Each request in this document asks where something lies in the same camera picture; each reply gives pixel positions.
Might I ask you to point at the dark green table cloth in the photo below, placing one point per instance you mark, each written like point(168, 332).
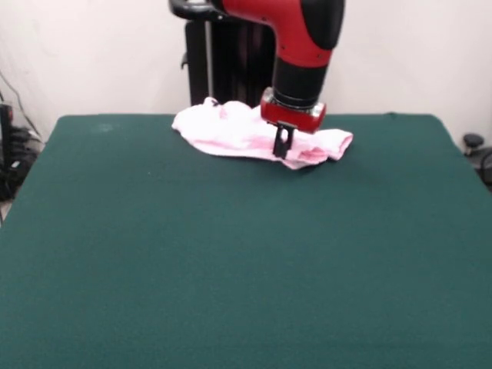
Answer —
point(153, 269)

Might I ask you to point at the pink child's pants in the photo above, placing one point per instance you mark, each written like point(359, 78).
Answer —
point(230, 134)

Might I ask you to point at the black bag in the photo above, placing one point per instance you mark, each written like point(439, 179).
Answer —
point(11, 180)

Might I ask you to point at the black electronics box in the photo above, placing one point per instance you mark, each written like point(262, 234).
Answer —
point(5, 130)

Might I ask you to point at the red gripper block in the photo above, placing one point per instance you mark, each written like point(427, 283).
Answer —
point(288, 117)

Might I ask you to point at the black office chair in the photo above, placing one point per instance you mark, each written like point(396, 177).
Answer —
point(482, 153)

